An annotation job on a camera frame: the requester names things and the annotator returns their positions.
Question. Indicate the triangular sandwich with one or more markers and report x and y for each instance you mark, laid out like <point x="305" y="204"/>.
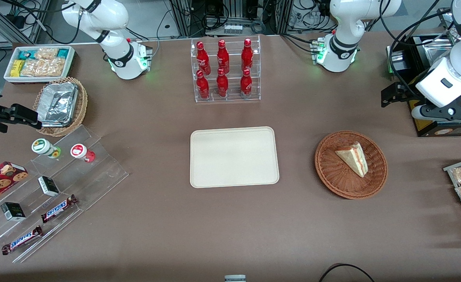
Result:
<point x="353" y="158"/>

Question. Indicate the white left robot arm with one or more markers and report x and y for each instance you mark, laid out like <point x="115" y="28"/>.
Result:
<point x="348" y="23"/>

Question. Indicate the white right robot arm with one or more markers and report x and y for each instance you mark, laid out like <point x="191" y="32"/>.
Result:
<point x="116" y="15"/>

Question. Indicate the light tan wicker basket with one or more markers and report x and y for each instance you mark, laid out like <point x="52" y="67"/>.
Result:
<point x="82" y="105"/>

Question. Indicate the brown round wicker basket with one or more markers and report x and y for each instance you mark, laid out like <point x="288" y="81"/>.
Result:
<point x="332" y="176"/>

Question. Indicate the cream plastic tray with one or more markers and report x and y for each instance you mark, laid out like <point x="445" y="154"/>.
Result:
<point x="234" y="156"/>

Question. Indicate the black hot dog roller machine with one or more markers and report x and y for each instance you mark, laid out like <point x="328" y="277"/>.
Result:
<point x="449" y="130"/>

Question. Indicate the stack of foil containers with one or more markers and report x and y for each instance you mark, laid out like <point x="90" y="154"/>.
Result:
<point x="58" y="103"/>

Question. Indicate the green lid yogurt cup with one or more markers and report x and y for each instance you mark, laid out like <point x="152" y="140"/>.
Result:
<point x="42" y="146"/>

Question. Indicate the white rectangular snack bin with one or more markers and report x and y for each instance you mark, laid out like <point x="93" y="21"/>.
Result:
<point x="8" y="76"/>

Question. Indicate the yellow snack packet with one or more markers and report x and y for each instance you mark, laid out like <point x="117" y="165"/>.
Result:
<point x="17" y="68"/>

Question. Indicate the steel pan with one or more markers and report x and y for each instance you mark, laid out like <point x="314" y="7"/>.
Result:
<point x="436" y="49"/>

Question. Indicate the clear bag of cookies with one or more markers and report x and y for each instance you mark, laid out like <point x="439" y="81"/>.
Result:
<point x="44" y="67"/>
<point x="46" y="53"/>

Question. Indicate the teal snack packet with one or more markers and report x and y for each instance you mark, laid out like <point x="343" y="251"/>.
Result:
<point x="63" y="53"/>
<point x="25" y="54"/>

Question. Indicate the red lid yogurt cup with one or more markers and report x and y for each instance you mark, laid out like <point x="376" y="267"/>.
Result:
<point x="79" y="150"/>

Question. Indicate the small black carton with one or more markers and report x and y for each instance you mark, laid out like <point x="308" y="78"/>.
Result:
<point x="49" y="186"/>
<point x="13" y="212"/>

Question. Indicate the clear acrylic stepped shelf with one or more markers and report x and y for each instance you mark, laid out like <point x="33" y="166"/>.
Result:
<point x="97" y="176"/>

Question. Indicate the Snickers chocolate bar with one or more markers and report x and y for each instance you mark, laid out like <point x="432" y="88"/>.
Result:
<point x="22" y="240"/>
<point x="58" y="209"/>

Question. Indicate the red cola bottle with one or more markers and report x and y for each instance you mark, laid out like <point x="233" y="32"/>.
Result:
<point x="247" y="55"/>
<point x="222" y="85"/>
<point x="246" y="84"/>
<point x="223" y="58"/>
<point x="203" y="87"/>
<point x="203" y="58"/>

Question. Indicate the clear acrylic bottle rack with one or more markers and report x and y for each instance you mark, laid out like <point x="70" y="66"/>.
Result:
<point x="232" y="98"/>

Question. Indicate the white power strip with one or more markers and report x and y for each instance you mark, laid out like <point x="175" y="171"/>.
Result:
<point x="233" y="29"/>

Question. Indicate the grey device edge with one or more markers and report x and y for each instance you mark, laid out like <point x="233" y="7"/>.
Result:
<point x="235" y="278"/>

